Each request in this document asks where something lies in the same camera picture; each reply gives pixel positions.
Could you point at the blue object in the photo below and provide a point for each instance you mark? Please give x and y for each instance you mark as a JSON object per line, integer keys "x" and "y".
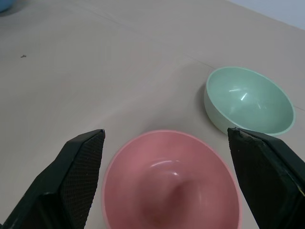
{"x": 3, "y": 4}

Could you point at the pink red plastic bowl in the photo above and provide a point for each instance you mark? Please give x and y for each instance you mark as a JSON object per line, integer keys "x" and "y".
{"x": 171, "y": 183}

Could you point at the light green plastic bowl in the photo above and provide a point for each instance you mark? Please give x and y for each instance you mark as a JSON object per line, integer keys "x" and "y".
{"x": 250, "y": 102}

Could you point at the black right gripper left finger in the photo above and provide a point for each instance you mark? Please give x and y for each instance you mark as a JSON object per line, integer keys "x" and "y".
{"x": 64, "y": 181}

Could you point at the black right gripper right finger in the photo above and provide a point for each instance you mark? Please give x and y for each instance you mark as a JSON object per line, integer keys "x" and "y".
{"x": 267, "y": 176}

